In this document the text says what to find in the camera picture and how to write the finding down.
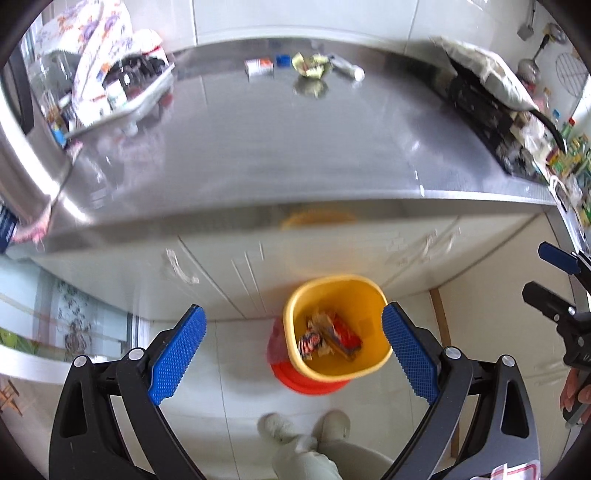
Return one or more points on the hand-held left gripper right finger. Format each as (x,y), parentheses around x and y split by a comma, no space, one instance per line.
(411,355)

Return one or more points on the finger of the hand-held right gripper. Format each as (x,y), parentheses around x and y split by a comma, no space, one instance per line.
(556,256)
(545,302)

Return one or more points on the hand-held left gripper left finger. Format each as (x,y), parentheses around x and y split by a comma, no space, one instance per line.
(178,355)

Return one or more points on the yellow plastic bin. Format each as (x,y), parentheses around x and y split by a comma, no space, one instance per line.
(369,318)

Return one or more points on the red foil packet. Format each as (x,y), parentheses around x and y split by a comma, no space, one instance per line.
(346,334)

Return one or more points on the wrappers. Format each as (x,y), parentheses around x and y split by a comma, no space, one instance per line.
(339,347)

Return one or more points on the red white blue snack bag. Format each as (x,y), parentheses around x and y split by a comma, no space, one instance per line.
(310,344)

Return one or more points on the person's right hand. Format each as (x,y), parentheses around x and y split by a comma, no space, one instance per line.
(575,397)

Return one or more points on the white cabinet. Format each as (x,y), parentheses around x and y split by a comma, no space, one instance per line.
(231,277)

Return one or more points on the green yellow packets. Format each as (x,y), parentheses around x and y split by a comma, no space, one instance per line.
(572,157)

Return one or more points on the person's right shoe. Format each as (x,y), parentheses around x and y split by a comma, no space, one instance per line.
(334,422)

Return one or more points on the person's shoe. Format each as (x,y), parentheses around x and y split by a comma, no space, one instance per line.
(277,427)
(334,422)

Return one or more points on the orange red bucket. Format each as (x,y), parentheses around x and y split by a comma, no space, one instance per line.
(309,386)

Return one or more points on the patterned glass door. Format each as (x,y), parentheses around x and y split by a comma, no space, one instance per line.
(69,318)

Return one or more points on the person's left shoe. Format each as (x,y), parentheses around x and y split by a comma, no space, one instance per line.
(277,427)

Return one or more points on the black wok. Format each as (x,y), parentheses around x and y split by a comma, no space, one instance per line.
(549,127)

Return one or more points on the person's beige trousers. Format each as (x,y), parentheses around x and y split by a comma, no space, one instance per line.
(314,461)

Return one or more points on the black gas stove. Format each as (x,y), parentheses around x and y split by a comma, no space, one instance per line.
(480,110)

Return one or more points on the metal skimmer ladle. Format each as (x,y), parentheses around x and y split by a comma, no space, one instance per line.
(526,69)

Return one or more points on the pink cloth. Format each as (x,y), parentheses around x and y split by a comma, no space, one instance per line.
(32,230)

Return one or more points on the white cloth wok cover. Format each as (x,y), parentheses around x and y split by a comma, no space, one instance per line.
(489,69)

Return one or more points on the hanging metal ladle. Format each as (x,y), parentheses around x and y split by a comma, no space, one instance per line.
(554,33)

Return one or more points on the hanging metal spatula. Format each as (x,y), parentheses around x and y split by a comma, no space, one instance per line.
(524,31)

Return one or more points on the blue label bottle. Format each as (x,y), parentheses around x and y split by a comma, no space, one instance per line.
(59,137)

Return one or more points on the white plastic tray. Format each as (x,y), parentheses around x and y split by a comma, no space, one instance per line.
(143,92)

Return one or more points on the large stainless steel vessel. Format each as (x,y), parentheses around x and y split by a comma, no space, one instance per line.
(23,138)

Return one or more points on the white toothpaste tube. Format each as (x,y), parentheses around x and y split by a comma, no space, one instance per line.
(346,68)

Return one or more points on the small orange white box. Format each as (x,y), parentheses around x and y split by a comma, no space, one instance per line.
(258,68)

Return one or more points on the yellow snack wrapper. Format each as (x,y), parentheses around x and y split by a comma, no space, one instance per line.
(311,67)

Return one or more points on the large clear glass jar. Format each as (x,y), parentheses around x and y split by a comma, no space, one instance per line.
(46,76)

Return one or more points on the white red plastic bag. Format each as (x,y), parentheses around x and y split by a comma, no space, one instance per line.
(148,44)

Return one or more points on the blue bottle cap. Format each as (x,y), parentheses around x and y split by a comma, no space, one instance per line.
(283,59)

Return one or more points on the floral cloth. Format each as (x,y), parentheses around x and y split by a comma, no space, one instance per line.
(97,50)

